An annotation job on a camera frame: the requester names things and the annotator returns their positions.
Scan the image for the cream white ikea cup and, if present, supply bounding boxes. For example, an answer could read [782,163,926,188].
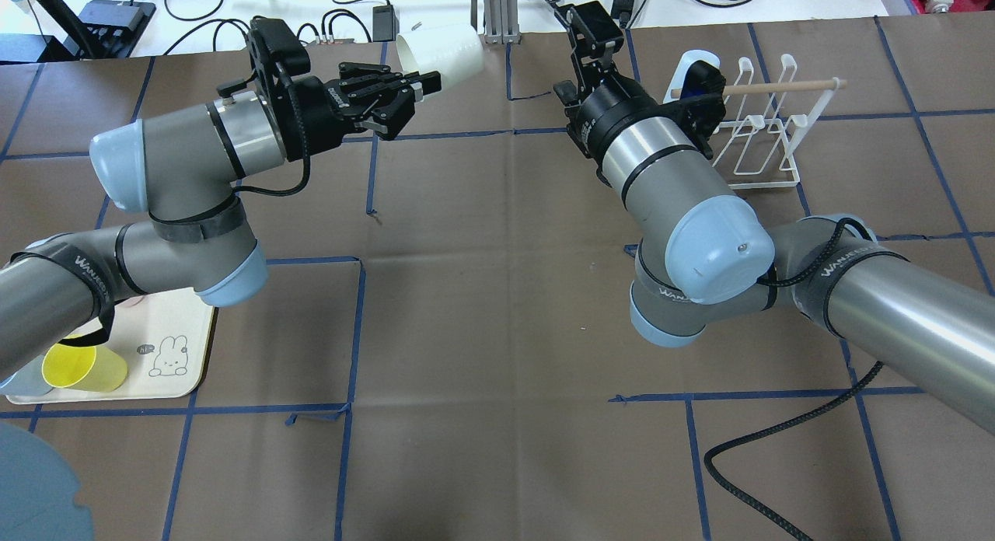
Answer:
[396,24,484,90]

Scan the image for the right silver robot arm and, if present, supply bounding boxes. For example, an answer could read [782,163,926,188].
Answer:
[554,2,994,431]

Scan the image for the white wire cup rack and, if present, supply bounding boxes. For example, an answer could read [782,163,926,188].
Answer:
[712,54,848,190]

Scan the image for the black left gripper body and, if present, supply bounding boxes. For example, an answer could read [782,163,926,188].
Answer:
[218,18,366,162]

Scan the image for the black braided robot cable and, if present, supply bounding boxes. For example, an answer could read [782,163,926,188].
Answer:
[703,361,885,541]

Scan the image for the light blue ikea cup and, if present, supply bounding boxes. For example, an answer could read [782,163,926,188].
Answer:
[1,366,53,398]
[662,49,721,104]

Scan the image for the yellow ikea cup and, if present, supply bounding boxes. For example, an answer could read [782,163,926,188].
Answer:
[42,344,128,393]

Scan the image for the black usb hub box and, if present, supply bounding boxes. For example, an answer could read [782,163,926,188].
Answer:
[79,0,156,59]

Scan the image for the aluminium frame post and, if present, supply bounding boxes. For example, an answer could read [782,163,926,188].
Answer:
[484,0,520,44]

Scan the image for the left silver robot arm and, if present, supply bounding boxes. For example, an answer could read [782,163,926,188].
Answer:
[1,18,443,378]

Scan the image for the black power adapter brick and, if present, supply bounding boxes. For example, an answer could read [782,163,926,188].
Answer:
[371,4,400,42]

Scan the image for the cream plastic tray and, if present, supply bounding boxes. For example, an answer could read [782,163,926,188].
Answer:
[2,288,215,404]

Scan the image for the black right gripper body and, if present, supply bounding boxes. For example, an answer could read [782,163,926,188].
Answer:
[564,62,726,165]

